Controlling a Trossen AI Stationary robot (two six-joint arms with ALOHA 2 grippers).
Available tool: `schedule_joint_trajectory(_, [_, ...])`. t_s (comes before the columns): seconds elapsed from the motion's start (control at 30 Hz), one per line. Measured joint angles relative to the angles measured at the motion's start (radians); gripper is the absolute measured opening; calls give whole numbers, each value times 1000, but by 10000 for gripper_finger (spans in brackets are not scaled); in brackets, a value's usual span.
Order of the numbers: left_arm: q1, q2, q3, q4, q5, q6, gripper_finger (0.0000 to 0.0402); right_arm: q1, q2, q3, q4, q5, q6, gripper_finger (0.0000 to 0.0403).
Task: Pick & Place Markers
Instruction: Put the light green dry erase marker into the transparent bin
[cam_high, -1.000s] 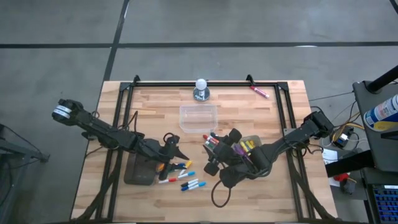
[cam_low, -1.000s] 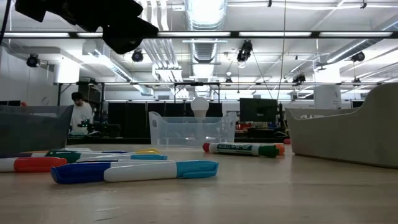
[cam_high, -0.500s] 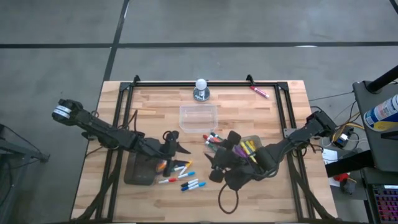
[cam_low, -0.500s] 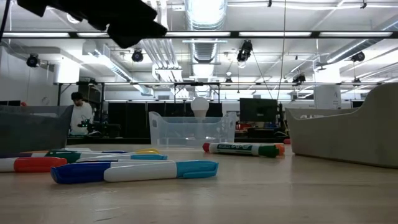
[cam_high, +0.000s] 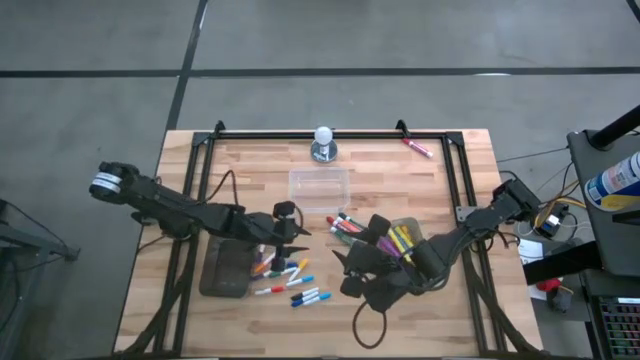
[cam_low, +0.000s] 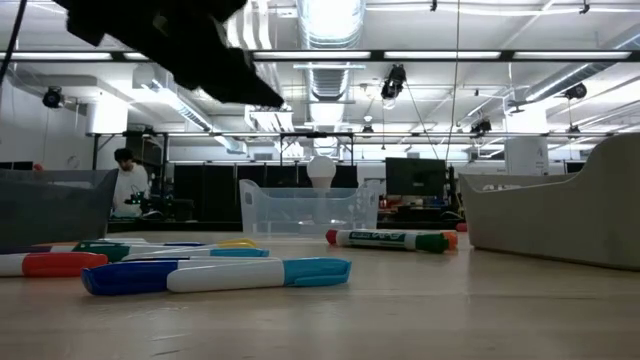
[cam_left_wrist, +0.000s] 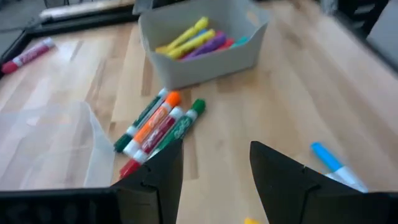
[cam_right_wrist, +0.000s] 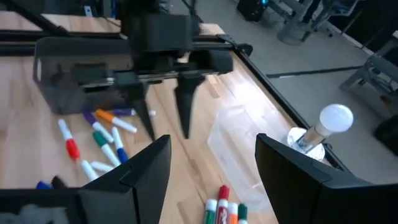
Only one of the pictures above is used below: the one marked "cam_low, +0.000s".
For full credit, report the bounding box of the pale grey plastic bin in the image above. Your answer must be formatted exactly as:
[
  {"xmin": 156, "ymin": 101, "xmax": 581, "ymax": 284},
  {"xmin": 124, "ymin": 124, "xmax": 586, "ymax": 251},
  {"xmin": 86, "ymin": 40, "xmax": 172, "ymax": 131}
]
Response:
[{"xmin": 458, "ymin": 131, "xmax": 640, "ymax": 273}]

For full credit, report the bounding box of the silver ventilation duct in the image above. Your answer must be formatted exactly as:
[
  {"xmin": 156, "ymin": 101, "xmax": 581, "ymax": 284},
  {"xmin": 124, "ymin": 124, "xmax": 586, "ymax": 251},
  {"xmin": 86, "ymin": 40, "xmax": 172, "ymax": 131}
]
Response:
[{"xmin": 294, "ymin": 0, "xmax": 369, "ymax": 101}]

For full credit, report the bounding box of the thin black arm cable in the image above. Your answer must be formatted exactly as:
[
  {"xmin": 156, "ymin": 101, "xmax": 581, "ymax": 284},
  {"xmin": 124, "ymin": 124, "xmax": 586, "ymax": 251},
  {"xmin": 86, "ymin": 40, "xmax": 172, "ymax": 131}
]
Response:
[{"xmin": 0, "ymin": 0, "xmax": 27, "ymax": 86}]

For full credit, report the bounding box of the clear plastic bin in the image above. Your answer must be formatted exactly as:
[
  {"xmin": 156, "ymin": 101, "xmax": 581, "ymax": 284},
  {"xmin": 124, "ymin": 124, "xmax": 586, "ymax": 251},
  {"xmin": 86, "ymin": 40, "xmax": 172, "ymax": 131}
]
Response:
[{"xmin": 238, "ymin": 178, "xmax": 382, "ymax": 236}]

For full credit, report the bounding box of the thin marker yellow cap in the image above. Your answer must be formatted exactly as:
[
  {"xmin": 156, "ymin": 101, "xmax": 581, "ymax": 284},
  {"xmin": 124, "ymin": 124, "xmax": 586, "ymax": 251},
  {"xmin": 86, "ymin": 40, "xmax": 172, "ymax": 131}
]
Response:
[{"xmin": 215, "ymin": 238, "xmax": 259, "ymax": 250}]

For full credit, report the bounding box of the large black monitor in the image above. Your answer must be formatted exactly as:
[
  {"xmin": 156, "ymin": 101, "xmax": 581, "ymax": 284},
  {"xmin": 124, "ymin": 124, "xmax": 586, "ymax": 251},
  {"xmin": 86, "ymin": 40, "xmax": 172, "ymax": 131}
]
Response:
[{"xmin": 384, "ymin": 157, "xmax": 447, "ymax": 199}]

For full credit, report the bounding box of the dark grey plastic bin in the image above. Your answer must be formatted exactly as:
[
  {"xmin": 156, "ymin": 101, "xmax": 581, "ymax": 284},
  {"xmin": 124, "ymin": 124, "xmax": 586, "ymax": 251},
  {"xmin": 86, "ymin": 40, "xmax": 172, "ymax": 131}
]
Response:
[{"xmin": 0, "ymin": 168, "xmax": 119, "ymax": 249}]

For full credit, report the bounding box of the person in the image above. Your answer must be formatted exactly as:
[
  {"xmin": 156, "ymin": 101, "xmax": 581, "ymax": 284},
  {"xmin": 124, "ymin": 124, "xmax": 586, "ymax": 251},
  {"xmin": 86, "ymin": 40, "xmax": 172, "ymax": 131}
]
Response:
[{"xmin": 112, "ymin": 147, "xmax": 151, "ymax": 219}]

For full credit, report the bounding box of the white cylindrical column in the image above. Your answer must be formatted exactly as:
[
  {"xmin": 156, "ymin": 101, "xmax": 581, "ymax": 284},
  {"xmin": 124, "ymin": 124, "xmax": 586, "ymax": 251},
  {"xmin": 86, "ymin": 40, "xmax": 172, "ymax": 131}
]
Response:
[{"xmin": 503, "ymin": 137, "xmax": 550, "ymax": 176}]

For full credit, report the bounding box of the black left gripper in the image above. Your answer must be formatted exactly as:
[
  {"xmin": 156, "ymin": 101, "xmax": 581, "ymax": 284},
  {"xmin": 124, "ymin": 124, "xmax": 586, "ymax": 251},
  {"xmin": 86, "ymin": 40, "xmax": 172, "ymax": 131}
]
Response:
[{"xmin": 52, "ymin": 0, "xmax": 286, "ymax": 109}]

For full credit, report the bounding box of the black aluminium table frame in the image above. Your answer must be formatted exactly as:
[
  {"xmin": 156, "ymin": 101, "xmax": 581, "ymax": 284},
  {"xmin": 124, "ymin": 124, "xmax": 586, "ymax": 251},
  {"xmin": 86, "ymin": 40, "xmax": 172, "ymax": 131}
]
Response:
[{"xmin": 107, "ymin": 219, "xmax": 469, "ymax": 233}]

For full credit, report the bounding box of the thin marker green cap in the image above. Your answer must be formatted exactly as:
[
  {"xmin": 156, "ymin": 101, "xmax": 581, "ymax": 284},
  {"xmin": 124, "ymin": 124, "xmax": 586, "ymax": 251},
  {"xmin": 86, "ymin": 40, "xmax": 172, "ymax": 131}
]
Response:
[{"xmin": 71, "ymin": 240, "xmax": 211, "ymax": 264}]

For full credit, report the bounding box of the long ceiling light strip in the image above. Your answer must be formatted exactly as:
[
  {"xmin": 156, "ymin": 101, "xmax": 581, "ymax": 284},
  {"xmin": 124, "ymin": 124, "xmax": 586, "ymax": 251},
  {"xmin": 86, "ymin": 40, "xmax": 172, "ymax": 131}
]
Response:
[{"xmin": 0, "ymin": 48, "xmax": 640, "ymax": 63}]

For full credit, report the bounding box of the white light bulb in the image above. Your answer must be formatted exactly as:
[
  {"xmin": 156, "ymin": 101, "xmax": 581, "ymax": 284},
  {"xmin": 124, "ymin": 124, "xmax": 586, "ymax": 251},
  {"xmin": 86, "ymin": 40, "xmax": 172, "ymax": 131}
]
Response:
[{"xmin": 306, "ymin": 155, "xmax": 338, "ymax": 191}]

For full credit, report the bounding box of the thin marker red cap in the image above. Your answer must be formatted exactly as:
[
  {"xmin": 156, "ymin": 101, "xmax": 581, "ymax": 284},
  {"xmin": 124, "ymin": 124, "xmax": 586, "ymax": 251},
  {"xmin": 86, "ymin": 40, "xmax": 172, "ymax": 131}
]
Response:
[{"xmin": 0, "ymin": 251, "xmax": 110, "ymax": 279}]

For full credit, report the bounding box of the grey slanted ceiling pipe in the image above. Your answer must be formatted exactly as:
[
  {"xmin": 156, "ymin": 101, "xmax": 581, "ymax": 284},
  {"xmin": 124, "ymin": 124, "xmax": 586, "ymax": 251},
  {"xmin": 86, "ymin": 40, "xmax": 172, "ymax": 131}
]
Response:
[{"xmin": 524, "ymin": 24, "xmax": 640, "ymax": 101}]

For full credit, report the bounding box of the green Expo marker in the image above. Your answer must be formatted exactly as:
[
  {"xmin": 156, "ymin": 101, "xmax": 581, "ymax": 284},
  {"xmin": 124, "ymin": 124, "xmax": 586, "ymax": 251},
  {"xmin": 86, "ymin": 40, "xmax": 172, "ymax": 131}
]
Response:
[{"xmin": 334, "ymin": 228, "xmax": 451, "ymax": 255}]

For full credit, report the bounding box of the thin hanging cable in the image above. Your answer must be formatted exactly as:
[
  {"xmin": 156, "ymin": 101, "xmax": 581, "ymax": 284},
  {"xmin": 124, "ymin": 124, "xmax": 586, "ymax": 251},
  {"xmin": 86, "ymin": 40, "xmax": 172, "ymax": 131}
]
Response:
[{"xmin": 444, "ymin": 0, "xmax": 462, "ymax": 164}]

